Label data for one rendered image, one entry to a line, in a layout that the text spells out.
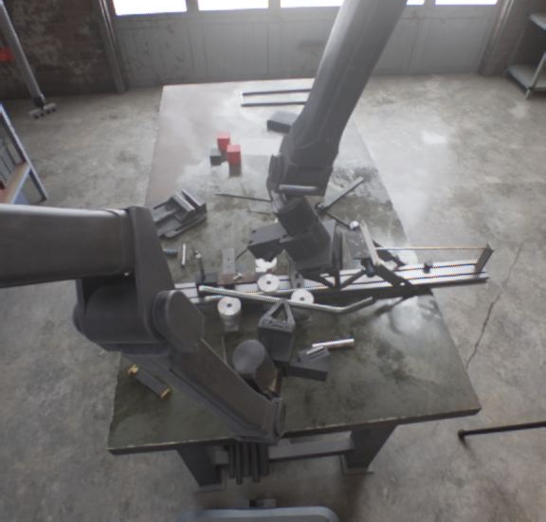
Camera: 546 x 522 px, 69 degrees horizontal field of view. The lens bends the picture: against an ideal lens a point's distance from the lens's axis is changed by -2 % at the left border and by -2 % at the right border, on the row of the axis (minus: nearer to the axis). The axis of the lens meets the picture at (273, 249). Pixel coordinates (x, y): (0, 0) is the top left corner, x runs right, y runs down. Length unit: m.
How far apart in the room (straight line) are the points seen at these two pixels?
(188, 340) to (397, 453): 1.51
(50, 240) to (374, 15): 0.34
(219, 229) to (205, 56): 2.85
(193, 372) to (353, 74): 0.37
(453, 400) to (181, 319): 0.71
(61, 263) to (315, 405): 0.68
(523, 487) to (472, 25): 3.62
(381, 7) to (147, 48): 3.55
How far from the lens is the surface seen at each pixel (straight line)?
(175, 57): 3.93
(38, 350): 2.23
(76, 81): 4.10
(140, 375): 0.95
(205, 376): 0.50
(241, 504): 1.50
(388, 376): 0.95
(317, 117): 0.51
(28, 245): 0.31
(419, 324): 1.04
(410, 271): 1.09
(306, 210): 0.62
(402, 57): 4.23
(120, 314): 0.39
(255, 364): 0.67
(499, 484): 1.95
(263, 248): 0.69
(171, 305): 0.38
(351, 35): 0.45
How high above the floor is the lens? 1.72
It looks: 48 degrees down
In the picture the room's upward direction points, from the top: straight up
